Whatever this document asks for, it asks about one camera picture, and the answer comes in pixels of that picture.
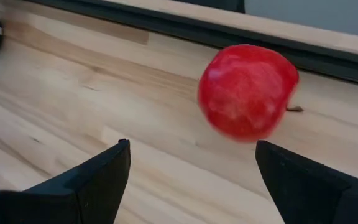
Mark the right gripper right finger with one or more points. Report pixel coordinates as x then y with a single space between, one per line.
315 202

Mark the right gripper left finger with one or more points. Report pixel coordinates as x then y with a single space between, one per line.
57 207

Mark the bright red apple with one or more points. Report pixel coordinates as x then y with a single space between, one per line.
247 91

